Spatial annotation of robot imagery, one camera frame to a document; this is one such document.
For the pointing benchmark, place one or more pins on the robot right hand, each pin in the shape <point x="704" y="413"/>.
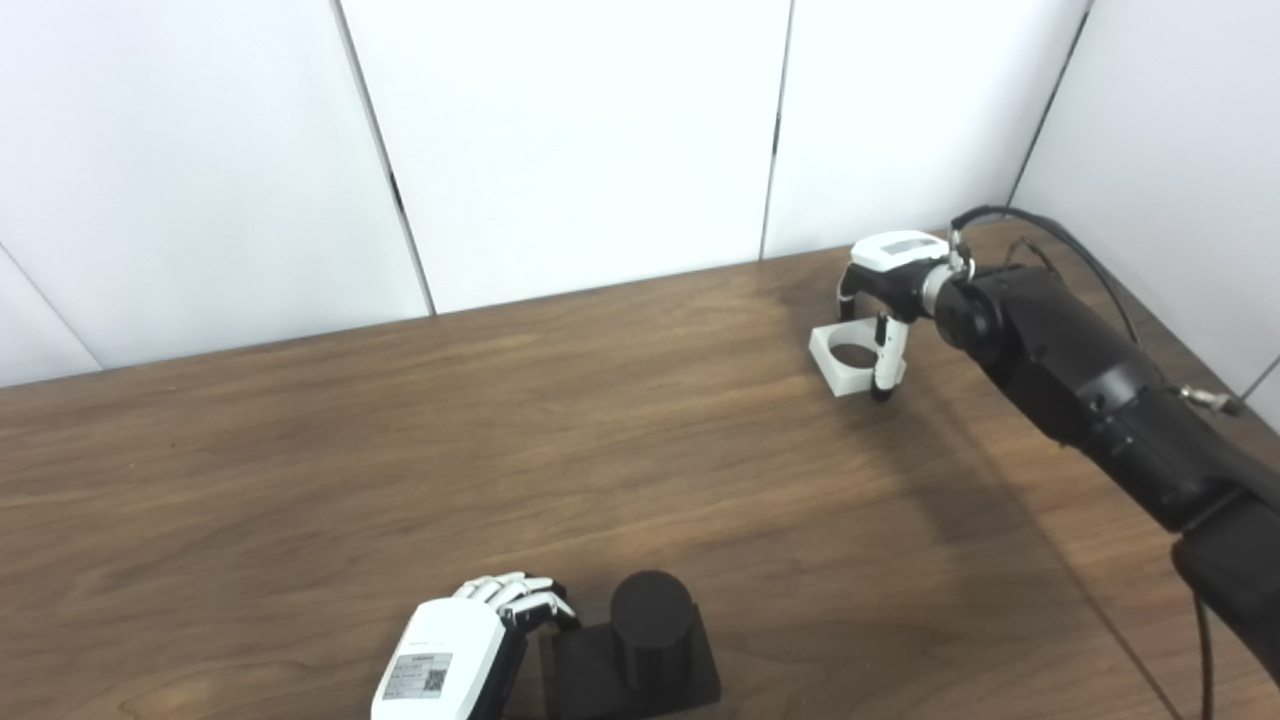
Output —
<point x="895" y="260"/>

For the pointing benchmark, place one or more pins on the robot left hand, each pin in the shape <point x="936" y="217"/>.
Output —
<point x="445" y="650"/>

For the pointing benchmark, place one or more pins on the white square piece with hole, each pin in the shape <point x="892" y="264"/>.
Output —
<point x="845" y="378"/>

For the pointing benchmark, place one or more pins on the black peg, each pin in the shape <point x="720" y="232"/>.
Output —
<point x="650" y="620"/>

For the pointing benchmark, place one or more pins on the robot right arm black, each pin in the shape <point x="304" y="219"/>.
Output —
<point x="1080" y="370"/>

